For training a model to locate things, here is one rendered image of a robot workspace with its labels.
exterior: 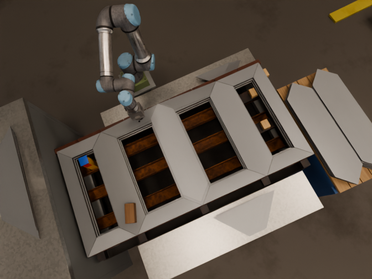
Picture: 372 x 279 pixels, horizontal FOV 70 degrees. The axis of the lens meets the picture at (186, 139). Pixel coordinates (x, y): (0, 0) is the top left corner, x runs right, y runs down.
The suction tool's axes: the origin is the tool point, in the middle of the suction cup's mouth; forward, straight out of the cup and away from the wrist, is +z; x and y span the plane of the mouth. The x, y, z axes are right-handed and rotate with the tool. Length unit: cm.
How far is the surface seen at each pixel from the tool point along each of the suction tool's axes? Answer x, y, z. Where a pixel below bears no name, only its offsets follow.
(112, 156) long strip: -18.0, -26.4, 9.7
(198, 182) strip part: -50, 25, 11
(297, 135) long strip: -38, 95, 13
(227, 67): 32, 71, 27
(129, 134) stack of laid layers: -4.8, -12.2, 11.7
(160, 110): 5.0, 12.7, 10.4
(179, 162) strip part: -34.3, 16.6, 11.1
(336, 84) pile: -12, 134, 15
